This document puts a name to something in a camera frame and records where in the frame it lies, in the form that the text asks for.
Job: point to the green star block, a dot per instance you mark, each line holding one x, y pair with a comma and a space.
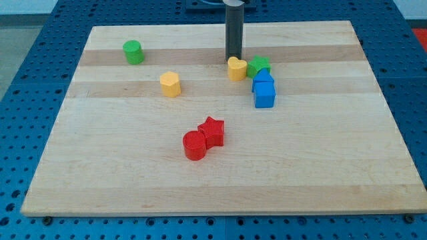
257, 64

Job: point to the yellow hexagon block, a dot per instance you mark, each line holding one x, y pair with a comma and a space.
170, 84

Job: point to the green cylinder block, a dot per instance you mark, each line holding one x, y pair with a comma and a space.
133, 52

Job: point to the blue triangle block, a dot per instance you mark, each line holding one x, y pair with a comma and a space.
262, 76

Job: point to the red star block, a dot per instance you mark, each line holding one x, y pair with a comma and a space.
213, 131

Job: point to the light wooden board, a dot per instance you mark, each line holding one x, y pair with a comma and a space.
328, 146

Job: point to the red cylinder block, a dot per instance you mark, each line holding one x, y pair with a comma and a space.
194, 145

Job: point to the blue cube block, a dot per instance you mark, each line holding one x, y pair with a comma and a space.
264, 95

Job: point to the yellow heart block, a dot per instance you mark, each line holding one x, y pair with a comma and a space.
237, 69

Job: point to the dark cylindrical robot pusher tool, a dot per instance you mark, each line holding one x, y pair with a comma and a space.
234, 28

